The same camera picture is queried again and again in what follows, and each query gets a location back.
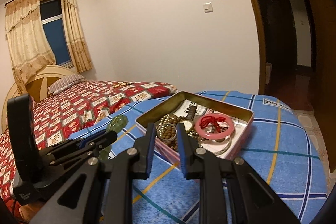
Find pink bangle bracelet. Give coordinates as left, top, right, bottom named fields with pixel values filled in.
left=194, top=113, right=234, bottom=140

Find striped pillow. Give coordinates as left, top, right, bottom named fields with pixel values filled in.
left=48, top=74, right=87, bottom=95

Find window with dark glass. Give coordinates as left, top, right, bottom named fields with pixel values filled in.
left=40, top=0, right=74, bottom=68

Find beige left curtain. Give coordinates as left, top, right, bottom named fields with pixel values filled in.
left=5, top=0, right=56, bottom=94

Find beige curtain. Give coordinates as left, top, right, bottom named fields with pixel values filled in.
left=5, top=0, right=56, bottom=94
left=60, top=0, right=93, bottom=73

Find printed paper card in tin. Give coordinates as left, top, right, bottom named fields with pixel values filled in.
left=172, top=100, right=253, bottom=136

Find brown wooden bead bracelet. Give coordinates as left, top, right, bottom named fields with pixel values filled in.
left=156, top=114, right=189, bottom=153

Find red knotted cord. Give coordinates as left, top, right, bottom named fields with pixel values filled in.
left=198, top=115, right=227, bottom=132

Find silver bead necklace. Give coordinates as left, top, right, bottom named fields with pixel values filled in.
left=156, top=114, right=233, bottom=156

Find small items on bed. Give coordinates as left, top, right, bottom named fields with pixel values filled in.
left=112, top=81, right=134, bottom=89

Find white wall light switch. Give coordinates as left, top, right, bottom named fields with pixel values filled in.
left=203, top=2, right=213, bottom=13

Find red bear patterned bedspread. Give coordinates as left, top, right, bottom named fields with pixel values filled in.
left=0, top=80, right=178, bottom=204

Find gold watch brown strap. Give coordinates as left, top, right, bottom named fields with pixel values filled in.
left=179, top=105, right=198, bottom=132

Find blue plaid towel cloth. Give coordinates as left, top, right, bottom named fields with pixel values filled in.
left=68, top=90, right=328, bottom=224

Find green jade bangle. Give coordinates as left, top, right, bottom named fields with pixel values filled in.
left=98, top=115, right=128, bottom=160

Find dark wooden door frame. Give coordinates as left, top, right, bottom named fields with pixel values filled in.
left=251, top=0, right=266, bottom=94

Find cream wooden headboard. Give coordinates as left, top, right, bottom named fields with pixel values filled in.
left=1, top=65, right=77, bottom=133

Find pink metal tin box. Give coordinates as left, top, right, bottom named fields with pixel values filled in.
left=136, top=92, right=255, bottom=163

